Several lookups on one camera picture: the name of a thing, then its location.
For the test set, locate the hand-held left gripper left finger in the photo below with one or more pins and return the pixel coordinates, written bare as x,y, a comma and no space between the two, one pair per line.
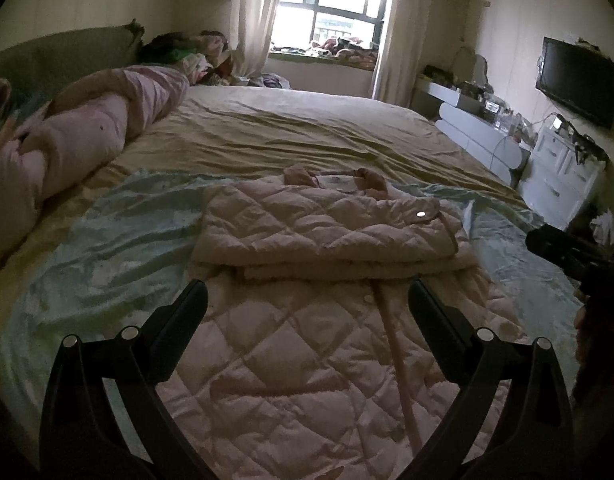
183,310

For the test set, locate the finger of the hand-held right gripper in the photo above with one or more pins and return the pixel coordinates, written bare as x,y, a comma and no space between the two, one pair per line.
549,250
572,239

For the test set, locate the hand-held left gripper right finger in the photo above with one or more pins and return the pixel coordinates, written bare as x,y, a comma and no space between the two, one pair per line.
437,317

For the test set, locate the pink quilted jacket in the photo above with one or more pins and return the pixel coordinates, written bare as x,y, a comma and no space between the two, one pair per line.
312,240

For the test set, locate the pile of clothes by headboard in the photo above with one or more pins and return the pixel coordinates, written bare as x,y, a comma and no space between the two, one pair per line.
187,52

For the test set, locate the pile of clothes on windowsill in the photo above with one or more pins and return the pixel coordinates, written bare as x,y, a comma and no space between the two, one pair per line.
342,47

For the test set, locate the white crumpled cloth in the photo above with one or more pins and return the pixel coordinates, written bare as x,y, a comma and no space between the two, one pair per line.
603,224

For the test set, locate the white drawer dresser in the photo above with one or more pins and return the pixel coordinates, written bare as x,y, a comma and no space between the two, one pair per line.
562,170

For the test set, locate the teal floral bed sheet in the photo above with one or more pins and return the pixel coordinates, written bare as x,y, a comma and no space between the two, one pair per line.
102,250

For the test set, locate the small white desk device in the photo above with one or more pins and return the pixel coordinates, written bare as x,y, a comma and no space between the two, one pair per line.
556,121

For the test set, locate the grey white vanity desk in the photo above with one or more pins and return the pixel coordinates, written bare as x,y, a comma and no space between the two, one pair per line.
479,125

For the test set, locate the black flat television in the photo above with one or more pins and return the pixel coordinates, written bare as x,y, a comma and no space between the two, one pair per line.
579,82

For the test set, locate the white rounded vanity mirror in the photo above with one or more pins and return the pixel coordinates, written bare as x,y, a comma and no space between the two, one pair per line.
471,65

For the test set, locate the rolled pink duvet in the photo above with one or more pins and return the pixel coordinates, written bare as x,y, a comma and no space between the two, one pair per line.
77,125

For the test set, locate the large bed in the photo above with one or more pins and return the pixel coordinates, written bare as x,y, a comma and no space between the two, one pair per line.
312,125

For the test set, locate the white curtain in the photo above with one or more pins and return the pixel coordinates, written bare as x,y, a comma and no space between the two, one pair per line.
394,35
254,10

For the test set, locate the green padded headboard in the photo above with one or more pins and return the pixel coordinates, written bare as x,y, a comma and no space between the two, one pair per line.
52,55

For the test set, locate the window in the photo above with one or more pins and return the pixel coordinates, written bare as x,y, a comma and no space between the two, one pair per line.
332,5

